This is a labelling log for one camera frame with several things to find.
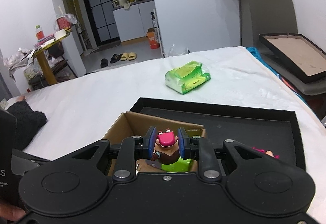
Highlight brown cardboard box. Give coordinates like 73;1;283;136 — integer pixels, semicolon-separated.
103;111;206;173

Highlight brown-haired doll figurine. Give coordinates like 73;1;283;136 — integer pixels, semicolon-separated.
151;129;180;164

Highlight green hexagonal box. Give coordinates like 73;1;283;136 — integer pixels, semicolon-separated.
161;157;192;173

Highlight pink bear figurine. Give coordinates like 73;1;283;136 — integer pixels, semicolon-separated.
252;147;280;159

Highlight person's left hand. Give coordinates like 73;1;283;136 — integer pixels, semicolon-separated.
0;201;26;222

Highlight black fuzzy sleeve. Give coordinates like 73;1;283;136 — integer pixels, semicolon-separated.
7;101;47;151

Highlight green tissue pack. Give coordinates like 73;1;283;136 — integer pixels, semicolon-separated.
165;61;211;95

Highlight black shallow tray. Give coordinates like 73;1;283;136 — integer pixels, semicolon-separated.
131;97;306;169

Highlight black slippers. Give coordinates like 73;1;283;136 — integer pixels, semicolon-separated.
100;54;122;68

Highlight yellow slippers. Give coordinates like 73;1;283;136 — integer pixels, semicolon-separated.
120;52;137;61

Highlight yellow side table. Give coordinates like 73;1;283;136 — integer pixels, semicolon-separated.
33;33;74;86

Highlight orange carton box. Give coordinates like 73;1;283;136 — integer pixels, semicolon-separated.
146;28;160;49

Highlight white kitchen cabinet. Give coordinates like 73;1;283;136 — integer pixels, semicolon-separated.
113;0;155;42

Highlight black framed cork tray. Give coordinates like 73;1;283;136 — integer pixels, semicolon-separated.
259;33;325;83

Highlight grey chair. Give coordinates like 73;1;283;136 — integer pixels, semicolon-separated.
240;0;325;96

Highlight black glass door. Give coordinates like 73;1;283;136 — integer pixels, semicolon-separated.
83;0;120;46

